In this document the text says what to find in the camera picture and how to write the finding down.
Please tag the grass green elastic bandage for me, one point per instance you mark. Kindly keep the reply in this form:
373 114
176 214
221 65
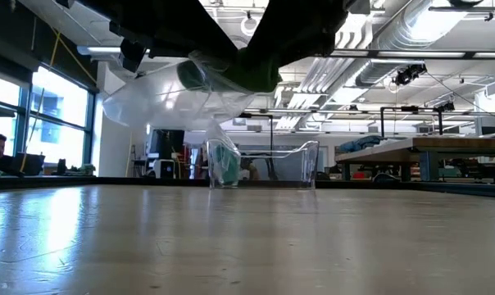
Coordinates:
255 73

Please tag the clear plastic bag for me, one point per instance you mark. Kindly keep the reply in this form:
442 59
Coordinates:
149 102
221 139

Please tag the teal elastic bandage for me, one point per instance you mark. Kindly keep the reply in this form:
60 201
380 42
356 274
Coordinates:
228 166

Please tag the white ceiling air unit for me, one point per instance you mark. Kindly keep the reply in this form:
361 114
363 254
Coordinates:
356 30

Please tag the black ceiling spotlight cluster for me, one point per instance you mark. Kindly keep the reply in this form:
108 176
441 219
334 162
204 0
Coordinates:
407 75

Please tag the blue cloth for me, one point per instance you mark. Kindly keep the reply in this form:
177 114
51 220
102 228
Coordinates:
360 144

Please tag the clear plastic bin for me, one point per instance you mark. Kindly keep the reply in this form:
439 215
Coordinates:
296 168

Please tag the white and black machine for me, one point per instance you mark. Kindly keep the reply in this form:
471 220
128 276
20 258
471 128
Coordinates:
163 168

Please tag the black laptop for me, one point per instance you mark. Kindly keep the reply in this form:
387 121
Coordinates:
30 164

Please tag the wooden workbench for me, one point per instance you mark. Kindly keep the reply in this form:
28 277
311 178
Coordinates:
456 145

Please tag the black camera rig frame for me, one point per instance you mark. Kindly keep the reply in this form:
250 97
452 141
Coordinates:
411 109
271 135

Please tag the silver ventilation duct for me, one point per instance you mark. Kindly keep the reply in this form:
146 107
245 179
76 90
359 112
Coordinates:
419 24

